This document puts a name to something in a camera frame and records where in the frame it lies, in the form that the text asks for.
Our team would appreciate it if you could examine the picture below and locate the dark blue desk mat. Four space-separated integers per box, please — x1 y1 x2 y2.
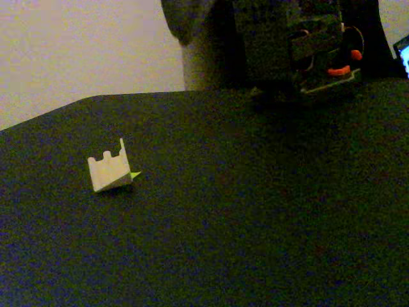
0 78 409 307

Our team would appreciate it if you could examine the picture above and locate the white plastic bracket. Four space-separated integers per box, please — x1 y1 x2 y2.
87 138 134 193

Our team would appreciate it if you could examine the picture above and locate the black clamp with orange tips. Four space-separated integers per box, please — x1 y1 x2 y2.
326 25 365 77

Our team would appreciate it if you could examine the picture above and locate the blue-lit screen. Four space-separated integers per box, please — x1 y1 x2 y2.
392 34 409 80

